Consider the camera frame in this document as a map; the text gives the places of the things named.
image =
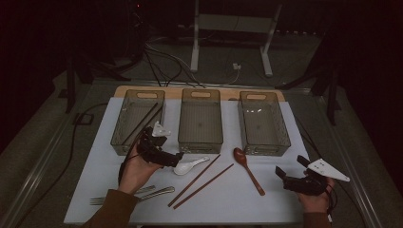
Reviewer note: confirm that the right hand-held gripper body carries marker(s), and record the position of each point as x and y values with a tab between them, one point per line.
305	186

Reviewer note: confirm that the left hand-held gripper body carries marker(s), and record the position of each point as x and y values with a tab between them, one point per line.
152	152

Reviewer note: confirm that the white ceramic spoon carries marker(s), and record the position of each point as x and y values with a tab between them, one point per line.
190	165

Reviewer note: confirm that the clear grey plastic bin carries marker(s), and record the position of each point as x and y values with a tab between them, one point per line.
261	126
200	123
130	117

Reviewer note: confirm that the brown wooden spoon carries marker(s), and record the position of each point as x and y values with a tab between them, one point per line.
240	155

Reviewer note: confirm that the silver metal fork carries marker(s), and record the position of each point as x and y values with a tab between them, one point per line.
96	201

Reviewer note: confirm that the person's right hand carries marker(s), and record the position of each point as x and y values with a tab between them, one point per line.
316	203

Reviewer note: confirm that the person's left hand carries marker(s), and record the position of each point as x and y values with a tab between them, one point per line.
136	174

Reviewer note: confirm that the light wooden board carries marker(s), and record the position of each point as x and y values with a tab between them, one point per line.
172	92

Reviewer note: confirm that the white table mat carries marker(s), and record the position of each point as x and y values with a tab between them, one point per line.
221	209

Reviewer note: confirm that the black floor stand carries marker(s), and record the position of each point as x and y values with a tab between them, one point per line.
70	88
332	95

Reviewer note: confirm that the white metal stand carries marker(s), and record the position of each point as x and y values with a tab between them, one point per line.
195	47

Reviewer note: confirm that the dark equipment tower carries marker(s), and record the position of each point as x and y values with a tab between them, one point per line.
137	28

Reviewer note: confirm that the black square frame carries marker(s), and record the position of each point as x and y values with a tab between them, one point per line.
76	119

